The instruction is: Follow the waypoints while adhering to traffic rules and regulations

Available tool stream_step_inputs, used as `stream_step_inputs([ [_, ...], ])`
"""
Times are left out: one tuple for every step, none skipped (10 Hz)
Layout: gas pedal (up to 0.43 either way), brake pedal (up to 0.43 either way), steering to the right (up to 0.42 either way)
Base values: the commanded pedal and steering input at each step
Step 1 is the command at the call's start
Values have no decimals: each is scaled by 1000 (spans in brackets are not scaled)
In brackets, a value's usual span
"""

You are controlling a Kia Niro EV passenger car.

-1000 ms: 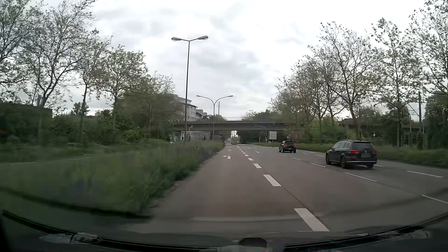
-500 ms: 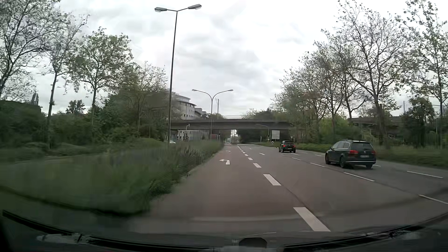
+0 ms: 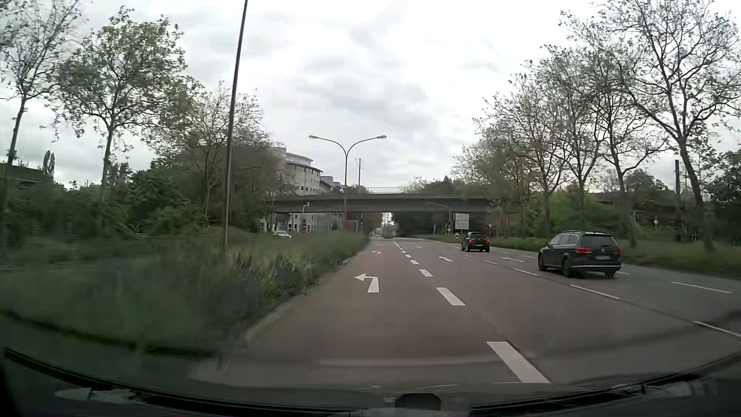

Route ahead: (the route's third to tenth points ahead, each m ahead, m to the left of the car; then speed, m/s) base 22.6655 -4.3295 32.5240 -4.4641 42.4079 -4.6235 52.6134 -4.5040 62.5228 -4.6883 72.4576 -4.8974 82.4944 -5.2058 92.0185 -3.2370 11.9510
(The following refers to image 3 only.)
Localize grey concrete bridge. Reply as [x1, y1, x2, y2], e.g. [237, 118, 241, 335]
[270, 193, 490, 214]

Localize pale multi-storey building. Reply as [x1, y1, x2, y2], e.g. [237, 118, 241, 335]
[259, 146, 343, 234]

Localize dark small car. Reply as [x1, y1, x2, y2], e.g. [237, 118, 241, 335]
[461, 231, 491, 253]

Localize grey asphalt road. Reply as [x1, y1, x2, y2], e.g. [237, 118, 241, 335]
[191, 234, 741, 388]

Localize car's own bonnet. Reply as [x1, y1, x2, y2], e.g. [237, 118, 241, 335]
[0, 346, 741, 417]

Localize overgrown grass median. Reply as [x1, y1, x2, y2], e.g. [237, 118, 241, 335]
[0, 231, 371, 355]

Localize road markings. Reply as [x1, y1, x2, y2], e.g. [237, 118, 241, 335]
[354, 237, 741, 384]

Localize dark estate car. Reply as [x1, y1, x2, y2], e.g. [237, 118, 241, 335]
[537, 230, 623, 279]

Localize row of trees and bushes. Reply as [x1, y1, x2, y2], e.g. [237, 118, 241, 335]
[0, 0, 287, 256]

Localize grass verge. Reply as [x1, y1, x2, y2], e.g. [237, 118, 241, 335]
[423, 233, 741, 278]

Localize dark pole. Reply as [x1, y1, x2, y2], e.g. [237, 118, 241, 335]
[673, 159, 683, 243]

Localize tall lamp post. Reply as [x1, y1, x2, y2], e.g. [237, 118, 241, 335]
[223, 0, 249, 252]

